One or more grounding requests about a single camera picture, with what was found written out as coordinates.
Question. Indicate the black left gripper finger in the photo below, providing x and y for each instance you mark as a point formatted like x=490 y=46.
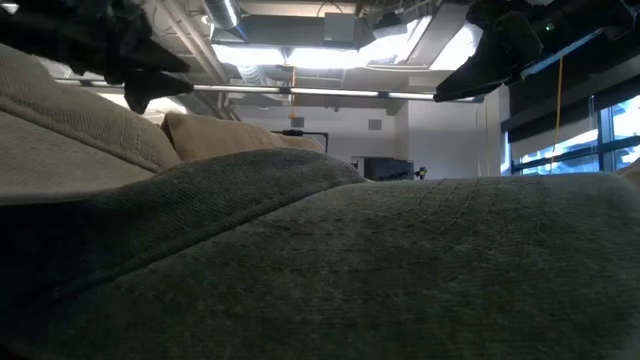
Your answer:
x=150 y=85
x=152 y=52

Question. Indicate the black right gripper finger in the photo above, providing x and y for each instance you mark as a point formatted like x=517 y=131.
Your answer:
x=500 y=55

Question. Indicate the beige baseball cap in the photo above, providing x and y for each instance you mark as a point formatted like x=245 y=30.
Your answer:
x=215 y=135
x=631 y=173
x=60 y=140

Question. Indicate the olive green baseball cap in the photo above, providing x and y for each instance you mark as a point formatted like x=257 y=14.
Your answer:
x=400 y=275

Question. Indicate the large window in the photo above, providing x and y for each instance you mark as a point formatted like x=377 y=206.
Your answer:
x=610 y=145

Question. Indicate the black monitor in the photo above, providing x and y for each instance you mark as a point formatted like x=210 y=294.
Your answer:
x=387 y=169

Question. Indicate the grey ceiling box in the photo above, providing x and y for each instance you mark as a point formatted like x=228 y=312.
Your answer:
x=340 y=27

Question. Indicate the linear ceiling lamp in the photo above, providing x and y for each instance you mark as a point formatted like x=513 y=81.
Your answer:
x=325 y=92

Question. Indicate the silver air duct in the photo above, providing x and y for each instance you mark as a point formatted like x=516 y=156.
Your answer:
x=222 y=12

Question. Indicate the grey wall vent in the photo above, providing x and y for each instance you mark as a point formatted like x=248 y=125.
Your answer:
x=375 y=124
x=297 y=122

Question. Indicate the black bracket bar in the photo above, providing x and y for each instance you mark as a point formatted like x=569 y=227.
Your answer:
x=292 y=133

